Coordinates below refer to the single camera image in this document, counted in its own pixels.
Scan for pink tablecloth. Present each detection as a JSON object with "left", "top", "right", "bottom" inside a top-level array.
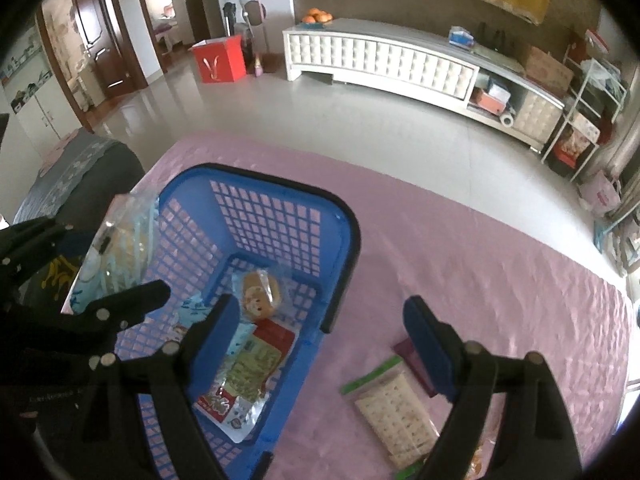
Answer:
[{"left": 60, "top": 130, "right": 633, "bottom": 480}]

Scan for grey lace cloth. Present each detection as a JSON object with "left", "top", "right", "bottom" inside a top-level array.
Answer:
[{"left": 25, "top": 132, "right": 126, "bottom": 211}]

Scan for printed box with face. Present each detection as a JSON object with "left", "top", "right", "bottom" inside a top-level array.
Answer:
[{"left": 557, "top": 125, "right": 598, "bottom": 166}]

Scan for red box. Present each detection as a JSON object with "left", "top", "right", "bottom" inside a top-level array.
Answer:
[{"left": 472, "top": 87, "right": 508, "bottom": 113}]

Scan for blue plastic basket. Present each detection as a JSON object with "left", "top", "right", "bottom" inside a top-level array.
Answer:
[{"left": 107, "top": 162, "right": 362, "bottom": 480}]

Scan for wall shelf with bottles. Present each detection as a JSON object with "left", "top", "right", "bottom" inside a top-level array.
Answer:
[{"left": 0, "top": 25, "right": 56, "bottom": 106}]

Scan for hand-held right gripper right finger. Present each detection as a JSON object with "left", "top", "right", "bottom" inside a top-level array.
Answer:
[{"left": 403, "top": 296, "right": 583, "bottom": 480}]

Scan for red gift bag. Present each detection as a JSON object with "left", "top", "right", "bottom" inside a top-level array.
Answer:
[{"left": 192, "top": 37, "right": 247, "bottom": 83}]

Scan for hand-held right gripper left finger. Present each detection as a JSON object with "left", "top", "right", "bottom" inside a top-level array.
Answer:
[{"left": 80, "top": 294, "right": 241, "bottom": 480}]

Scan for clear packet with light-blue stripes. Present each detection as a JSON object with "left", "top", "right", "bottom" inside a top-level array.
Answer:
[{"left": 62, "top": 194, "right": 161, "bottom": 313}]

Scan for white metal rack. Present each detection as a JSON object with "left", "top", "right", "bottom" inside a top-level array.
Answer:
[{"left": 542, "top": 57, "right": 628, "bottom": 183}]

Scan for light blue snack packet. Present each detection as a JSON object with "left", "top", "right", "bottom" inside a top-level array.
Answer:
[{"left": 170, "top": 294, "right": 213, "bottom": 343}]

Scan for pink shopping bag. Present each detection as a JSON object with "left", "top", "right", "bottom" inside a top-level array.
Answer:
[{"left": 580, "top": 170, "right": 621, "bottom": 216}]

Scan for cardboard box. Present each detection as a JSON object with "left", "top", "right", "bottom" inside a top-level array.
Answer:
[{"left": 522, "top": 45, "right": 575, "bottom": 93}]

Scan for bear face bun packet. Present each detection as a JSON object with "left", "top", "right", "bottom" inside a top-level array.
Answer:
[{"left": 240, "top": 269, "right": 285, "bottom": 323}]

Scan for cracker packet with green edge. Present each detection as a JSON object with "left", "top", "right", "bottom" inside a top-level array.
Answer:
[{"left": 341, "top": 355, "right": 443, "bottom": 471}]

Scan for maroon packet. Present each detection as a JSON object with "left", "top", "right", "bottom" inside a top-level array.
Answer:
[{"left": 392, "top": 339, "right": 436, "bottom": 396}]

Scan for white tufted TV cabinet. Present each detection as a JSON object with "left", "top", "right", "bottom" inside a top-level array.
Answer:
[{"left": 282, "top": 17, "right": 566, "bottom": 153}]

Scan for brown round stand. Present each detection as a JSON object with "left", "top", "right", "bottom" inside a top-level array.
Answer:
[{"left": 237, "top": 0, "right": 268, "bottom": 56}]

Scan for white floor cabinet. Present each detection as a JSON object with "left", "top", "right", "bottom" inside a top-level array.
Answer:
[{"left": 10, "top": 90, "right": 66, "bottom": 161}]

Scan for green and red snack packet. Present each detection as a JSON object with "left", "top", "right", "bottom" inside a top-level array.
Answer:
[{"left": 192, "top": 320, "right": 296, "bottom": 443}]

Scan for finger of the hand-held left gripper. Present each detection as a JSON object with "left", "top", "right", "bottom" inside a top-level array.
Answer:
[
  {"left": 50, "top": 280, "right": 172, "bottom": 341},
  {"left": 0, "top": 217, "right": 76, "bottom": 286}
]

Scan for brown wooden door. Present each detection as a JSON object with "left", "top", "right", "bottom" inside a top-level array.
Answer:
[{"left": 70, "top": 0, "right": 133, "bottom": 101}]

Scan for red and white bag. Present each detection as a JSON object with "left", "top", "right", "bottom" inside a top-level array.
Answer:
[{"left": 582, "top": 27, "right": 608, "bottom": 53}]

